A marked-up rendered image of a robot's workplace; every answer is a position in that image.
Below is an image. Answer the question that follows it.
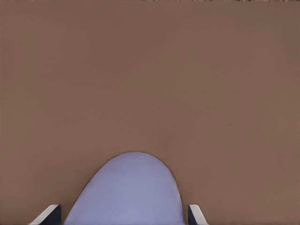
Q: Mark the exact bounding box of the lavender rounded object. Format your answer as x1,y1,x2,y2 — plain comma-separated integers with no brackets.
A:
63,151,186,225

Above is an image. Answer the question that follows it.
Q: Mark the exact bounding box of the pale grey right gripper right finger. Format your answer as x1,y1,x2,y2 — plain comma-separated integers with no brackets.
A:
187,204,209,225

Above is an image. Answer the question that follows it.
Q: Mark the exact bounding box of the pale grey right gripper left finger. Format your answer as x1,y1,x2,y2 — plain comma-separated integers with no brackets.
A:
30,204,62,225

